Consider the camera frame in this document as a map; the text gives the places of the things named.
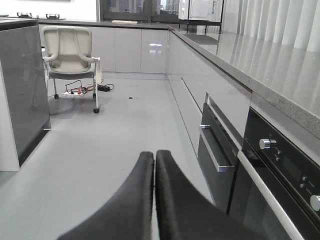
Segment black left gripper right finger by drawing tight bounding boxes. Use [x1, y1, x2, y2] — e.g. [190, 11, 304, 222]
[155, 150, 263, 240]

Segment white power strip with cables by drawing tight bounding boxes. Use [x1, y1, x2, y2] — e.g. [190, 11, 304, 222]
[53, 80, 97, 99]

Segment white microwave oven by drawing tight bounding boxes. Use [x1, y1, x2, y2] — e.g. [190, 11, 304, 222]
[178, 0, 213, 21]

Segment black built-in drawer appliance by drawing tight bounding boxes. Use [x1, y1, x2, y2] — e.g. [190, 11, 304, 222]
[197, 93, 242, 214]

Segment grey kitchen island cabinet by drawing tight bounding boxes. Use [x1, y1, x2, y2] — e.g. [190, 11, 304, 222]
[0, 18, 50, 171]

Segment white mesh office chair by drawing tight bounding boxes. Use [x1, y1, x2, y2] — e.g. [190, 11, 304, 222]
[41, 26, 102, 114]

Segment black built-in oven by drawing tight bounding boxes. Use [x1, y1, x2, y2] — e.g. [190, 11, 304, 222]
[229, 109, 320, 240]

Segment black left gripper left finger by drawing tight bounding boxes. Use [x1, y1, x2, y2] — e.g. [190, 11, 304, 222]
[59, 151, 154, 240]

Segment black gas hob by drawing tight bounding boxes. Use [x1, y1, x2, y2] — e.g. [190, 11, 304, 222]
[0, 12, 65, 20]

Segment black power adapter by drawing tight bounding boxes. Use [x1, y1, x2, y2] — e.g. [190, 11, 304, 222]
[97, 83, 115, 92]

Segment grey base cabinets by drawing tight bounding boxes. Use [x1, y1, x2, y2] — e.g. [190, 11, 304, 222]
[39, 24, 253, 161]

